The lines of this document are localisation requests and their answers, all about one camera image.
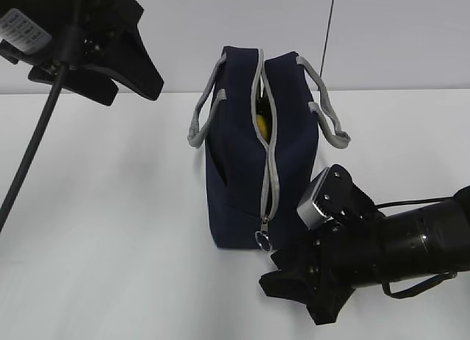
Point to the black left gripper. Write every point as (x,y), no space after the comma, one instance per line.
(98,35)

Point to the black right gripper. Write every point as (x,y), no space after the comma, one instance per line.
(320,266)

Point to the navy blue lunch bag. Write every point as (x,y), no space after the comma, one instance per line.
(253,186)

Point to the yellow banana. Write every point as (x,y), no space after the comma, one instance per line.
(263,127)

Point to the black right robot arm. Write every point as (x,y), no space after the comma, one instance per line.
(418,249)

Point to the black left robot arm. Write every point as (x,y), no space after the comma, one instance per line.
(99,39)

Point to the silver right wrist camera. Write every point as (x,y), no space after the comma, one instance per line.
(309,209)

